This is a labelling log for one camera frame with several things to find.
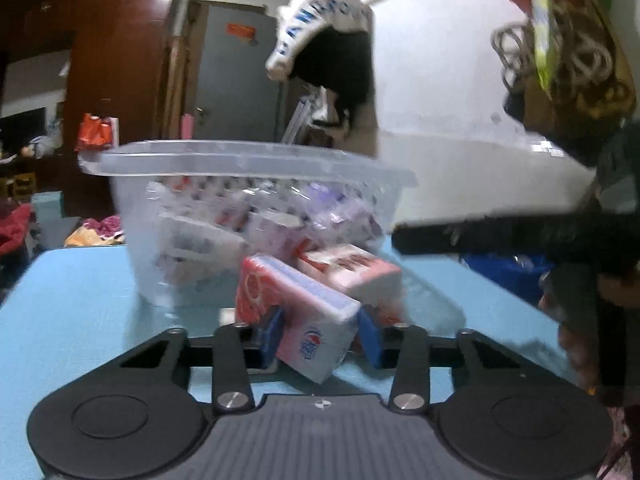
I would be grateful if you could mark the blue woven bag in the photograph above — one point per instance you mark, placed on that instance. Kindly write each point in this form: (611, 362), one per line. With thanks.
(500, 275)

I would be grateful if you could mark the dark maroon clothes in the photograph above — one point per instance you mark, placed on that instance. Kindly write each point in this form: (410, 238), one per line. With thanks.
(15, 227)

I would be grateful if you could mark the pink board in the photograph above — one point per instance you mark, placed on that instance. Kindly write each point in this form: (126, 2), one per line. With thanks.
(186, 126)

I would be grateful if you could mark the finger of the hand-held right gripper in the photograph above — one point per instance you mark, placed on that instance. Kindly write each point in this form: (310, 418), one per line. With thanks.
(475, 235)

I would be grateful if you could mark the metal poles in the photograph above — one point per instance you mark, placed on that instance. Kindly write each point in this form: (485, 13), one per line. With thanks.
(302, 115)

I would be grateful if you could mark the olive hanging bag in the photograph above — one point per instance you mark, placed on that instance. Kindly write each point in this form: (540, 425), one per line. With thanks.
(600, 107)

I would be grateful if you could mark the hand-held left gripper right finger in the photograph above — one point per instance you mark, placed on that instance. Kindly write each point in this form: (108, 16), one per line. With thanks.
(371, 337)

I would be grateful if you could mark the black hanging garment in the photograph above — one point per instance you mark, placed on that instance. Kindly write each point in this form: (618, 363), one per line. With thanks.
(345, 67)

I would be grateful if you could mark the purple box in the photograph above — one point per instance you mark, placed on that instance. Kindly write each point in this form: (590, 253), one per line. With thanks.
(332, 205)

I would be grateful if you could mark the white hanging bag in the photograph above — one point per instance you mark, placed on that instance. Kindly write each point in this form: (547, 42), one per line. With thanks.
(320, 5)

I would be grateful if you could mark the grey door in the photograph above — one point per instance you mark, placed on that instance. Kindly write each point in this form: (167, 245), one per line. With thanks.
(235, 85)

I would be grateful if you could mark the orange plastic bag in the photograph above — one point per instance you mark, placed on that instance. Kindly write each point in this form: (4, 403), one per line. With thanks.
(95, 130)

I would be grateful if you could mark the pink white tissue pack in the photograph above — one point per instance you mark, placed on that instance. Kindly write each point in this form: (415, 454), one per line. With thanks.
(350, 267)
(300, 310)

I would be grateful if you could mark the yellow cloth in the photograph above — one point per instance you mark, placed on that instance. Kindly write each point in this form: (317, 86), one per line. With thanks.
(90, 239)

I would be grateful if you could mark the white pink carton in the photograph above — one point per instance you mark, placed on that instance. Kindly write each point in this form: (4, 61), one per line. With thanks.
(272, 227)

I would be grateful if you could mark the clear plastic bin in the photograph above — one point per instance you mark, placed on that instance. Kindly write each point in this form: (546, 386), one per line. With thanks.
(142, 260)

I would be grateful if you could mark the colourful hanging plastic bag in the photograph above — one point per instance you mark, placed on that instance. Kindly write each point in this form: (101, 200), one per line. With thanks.
(545, 10)

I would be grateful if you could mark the brown wooden wardrobe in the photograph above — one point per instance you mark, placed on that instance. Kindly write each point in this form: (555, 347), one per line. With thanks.
(115, 60)

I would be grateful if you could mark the black television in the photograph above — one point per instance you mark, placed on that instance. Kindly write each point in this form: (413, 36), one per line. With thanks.
(20, 130)

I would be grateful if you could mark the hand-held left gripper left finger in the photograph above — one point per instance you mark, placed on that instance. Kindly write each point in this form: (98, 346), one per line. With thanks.
(272, 335)

